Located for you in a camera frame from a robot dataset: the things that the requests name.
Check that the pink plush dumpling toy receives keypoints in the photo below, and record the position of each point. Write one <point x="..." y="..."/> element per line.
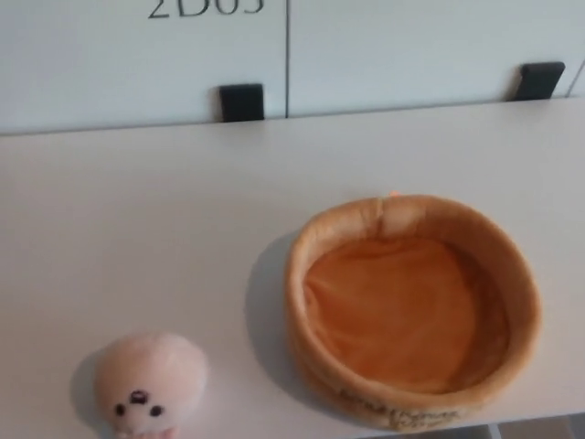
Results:
<point x="151" y="379"/>

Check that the black wall bracket right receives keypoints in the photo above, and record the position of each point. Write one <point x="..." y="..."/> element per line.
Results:
<point x="539" y="80"/>

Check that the black wall bracket left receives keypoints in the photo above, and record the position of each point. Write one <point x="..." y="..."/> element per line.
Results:
<point x="241" y="102"/>

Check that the orange plush round plate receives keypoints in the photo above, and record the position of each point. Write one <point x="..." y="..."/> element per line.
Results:
<point x="402" y="311"/>

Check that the black wall bracket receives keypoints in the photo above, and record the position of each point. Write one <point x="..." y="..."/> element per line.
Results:
<point x="539" y="80"/>
<point x="241" y="102"/>

